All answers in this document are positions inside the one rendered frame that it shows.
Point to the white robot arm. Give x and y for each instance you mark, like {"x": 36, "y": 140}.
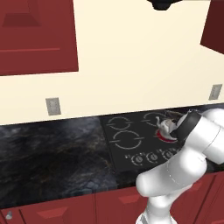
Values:
{"x": 186, "y": 172}

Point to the round grey stove knob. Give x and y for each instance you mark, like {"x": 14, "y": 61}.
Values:
{"x": 152, "y": 157}
{"x": 137, "y": 159}
{"x": 168, "y": 154}

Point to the black cooktop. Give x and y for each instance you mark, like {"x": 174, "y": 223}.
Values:
{"x": 125, "y": 151}

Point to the white kettle with red base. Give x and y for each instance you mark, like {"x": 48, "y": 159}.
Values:
{"x": 164, "y": 128}

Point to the red base cabinet door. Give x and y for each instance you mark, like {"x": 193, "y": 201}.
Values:
{"x": 194, "y": 201}
{"x": 8, "y": 220}
{"x": 58, "y": 211}
{"x": 218, "y": 201}
{"x": 122, "y": 207}

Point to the black range hood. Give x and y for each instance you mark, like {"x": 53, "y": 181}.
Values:
{"x": 163, "y": 4}

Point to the small grey cabinet knob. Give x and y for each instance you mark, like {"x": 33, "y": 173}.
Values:
{"x": 9, "y": 215}

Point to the grey wall outlet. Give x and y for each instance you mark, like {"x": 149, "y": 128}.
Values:
{"x": 215, "y": 92}
{"x": 53, "y": 106}

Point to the large red wall cabinet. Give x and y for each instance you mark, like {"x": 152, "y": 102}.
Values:
{"x": 38, "y": 43}

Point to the small red wall cabinet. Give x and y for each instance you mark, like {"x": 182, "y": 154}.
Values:
{"x": 214, "y": 26}

